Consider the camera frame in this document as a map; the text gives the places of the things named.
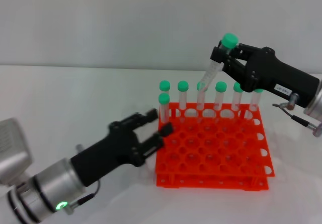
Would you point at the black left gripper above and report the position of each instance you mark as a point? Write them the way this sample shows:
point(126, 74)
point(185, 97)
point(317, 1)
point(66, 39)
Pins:
point(110, 153)

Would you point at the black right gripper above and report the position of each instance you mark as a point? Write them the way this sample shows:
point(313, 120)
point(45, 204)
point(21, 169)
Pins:
point(271, 73)

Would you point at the graduated green-capped test tube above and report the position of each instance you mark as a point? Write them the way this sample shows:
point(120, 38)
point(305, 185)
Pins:
point(230, 40)

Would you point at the clear green-capped test tube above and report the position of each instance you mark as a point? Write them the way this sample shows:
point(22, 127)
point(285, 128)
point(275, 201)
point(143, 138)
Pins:
point(255, 103)
point(201, 100)
point(164, 85)
point(182, 85)
point(237, 87)
point(164, 98)
point(221, 86)

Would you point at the orange plastic test tube rack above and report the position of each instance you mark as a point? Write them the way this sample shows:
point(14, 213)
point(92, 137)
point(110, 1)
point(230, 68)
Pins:
point(208, 153)

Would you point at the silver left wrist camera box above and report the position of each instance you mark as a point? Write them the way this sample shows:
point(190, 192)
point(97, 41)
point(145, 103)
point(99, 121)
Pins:
point(12, 148)

